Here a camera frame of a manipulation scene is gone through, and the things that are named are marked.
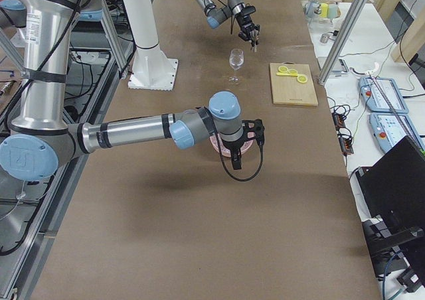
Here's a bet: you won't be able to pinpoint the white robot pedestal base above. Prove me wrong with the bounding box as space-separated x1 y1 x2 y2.
123 0 179 91

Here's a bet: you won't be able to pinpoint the yellow plastic knife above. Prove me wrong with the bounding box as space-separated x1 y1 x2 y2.
276 72 300 77

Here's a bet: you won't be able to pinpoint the small steel weight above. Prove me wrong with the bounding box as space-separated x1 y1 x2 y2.
319 33 330 44

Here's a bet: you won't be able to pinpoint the aluminium frame post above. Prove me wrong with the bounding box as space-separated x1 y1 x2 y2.
318 0 367 86

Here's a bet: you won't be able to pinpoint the lemon slice far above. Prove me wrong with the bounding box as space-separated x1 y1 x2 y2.
278 66 288 73

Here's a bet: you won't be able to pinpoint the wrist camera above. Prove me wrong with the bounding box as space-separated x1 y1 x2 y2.
236 5 256 17

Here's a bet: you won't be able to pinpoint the black monitor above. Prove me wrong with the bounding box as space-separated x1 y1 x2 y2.
357 136 424 280

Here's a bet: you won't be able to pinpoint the bamboo cutting board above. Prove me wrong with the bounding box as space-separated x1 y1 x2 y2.
270 63 318 106

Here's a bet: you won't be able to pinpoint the clear wine glass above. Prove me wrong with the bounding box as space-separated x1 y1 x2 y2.
229 48 244 84

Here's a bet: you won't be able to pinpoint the lemon slice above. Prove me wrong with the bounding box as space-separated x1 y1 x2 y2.
278 66 288 73
297 75 308 83
288 68 298 76

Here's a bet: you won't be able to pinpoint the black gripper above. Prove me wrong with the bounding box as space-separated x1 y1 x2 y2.
237 14 260 52
222 136 252 170

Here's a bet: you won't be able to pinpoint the lemon slice near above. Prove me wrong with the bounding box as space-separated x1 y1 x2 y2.
297 75 308 83

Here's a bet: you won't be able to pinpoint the pastel cups on tray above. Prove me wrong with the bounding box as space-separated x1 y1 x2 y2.
303 0 341 23

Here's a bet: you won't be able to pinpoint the upper blue teach pendant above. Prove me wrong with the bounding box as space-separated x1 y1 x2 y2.
359 76 409 114

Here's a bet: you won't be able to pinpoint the lemon slice middle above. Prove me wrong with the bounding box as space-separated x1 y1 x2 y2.
288 68 298 76

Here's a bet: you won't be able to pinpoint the pink bowl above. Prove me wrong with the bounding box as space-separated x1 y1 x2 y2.
210 129 255 159

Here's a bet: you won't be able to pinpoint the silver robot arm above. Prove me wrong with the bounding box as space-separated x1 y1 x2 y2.
196 0 260 52
1 0 254 181

